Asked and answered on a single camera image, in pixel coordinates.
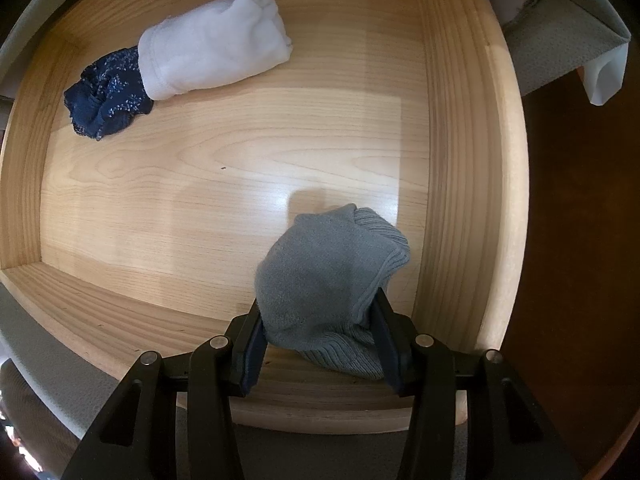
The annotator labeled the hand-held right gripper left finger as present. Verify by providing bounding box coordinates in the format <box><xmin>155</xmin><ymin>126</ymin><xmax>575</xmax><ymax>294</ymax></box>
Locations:
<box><xmin>60</xmin><ymin>297</ymin><xmax>273</xmax><ymax>480</ymax></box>

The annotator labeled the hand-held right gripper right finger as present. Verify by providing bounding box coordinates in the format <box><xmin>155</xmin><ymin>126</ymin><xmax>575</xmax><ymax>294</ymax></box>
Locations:
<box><xmin>367</xmin><ymin>290</ymin><xmax>581</xmax><ymax>480</ymax></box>

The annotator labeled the grey knit garment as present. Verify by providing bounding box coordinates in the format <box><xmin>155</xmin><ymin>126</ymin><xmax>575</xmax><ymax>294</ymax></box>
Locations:
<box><xmin>254</xmin><ymin>203</ymin><xmax>412</xmax><ymax>381</ymax></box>

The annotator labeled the grey-fronted wooden drawer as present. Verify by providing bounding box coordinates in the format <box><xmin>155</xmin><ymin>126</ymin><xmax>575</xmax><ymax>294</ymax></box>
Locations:
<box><xmin>0</xmin><ymin>0</ymin><xmax>531</xmax><ymax>480</ymax></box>

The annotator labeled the navy blue patterned sock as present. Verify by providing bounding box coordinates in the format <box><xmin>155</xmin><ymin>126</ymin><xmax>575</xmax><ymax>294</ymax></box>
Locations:
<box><xmin>63</xmin><ymin>46</ymin><xmax>156</xmax><ymax>142</ymax></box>

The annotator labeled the white sock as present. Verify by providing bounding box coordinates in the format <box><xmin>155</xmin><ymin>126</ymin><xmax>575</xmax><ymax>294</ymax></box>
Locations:
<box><xmin>137</xmin><ymin>0</ymin><xmax>294</xmax><ymax>102</ymax></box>

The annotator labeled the grey bedside cabinet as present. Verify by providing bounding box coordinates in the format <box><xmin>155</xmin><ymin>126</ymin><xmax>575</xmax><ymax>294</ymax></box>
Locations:
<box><xmin>0</xmin><ymin>0</ymin><xmax>633</xmax><ymax>103</ymax></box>

